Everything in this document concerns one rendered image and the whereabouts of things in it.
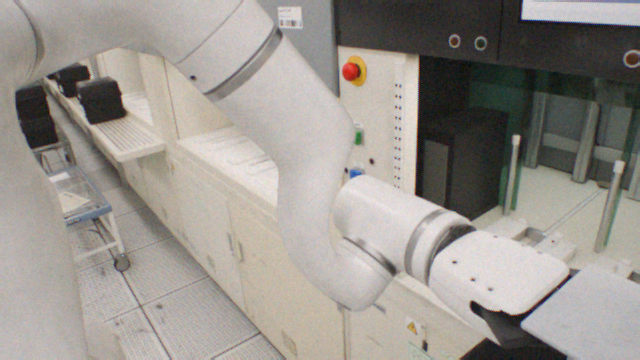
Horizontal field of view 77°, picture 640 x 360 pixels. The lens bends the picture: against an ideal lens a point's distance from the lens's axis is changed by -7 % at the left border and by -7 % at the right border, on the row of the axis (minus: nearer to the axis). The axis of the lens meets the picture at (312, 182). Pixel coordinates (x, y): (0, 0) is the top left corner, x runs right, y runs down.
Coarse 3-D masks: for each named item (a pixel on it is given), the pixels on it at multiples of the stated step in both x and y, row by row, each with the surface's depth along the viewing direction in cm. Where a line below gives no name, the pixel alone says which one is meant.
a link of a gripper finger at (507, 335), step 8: (480, 312) 37; (488, 312) 36; (496, 312) 36; (488, 320) 36; (496, 320) 35; (504, 320) 35; (496, 328) 34; (504, 328) 34; (512, 328) 34; (520, 328) 34; (496, 336) 34; (504, 336) 33; (512, 336) 33; (520, 336) 33; (528, 336) 33; (504, 344) 33; (512, 344) 33; (520, 344) 33; (528, 344) 33
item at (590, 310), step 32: (576, 288) 35; (608, 288) 35; (544, 320) 32; (576, 320) 32; (608, 320) 31; (480, 352) 43; (512, 352) 49; (544, 352) 49; (576, 352) 29; (608, 352) 29
